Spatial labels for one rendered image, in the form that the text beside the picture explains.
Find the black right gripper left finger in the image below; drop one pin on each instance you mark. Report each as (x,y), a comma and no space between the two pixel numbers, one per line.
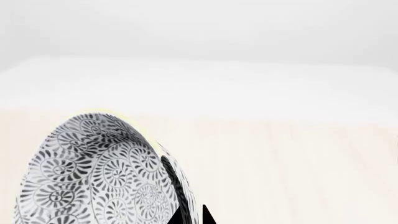
(179,217)

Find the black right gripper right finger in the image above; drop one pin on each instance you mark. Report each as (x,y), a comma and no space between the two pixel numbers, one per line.
(207,215)

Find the black white spiral-patterned bowl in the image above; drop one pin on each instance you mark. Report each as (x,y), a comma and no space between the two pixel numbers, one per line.
(102,172)

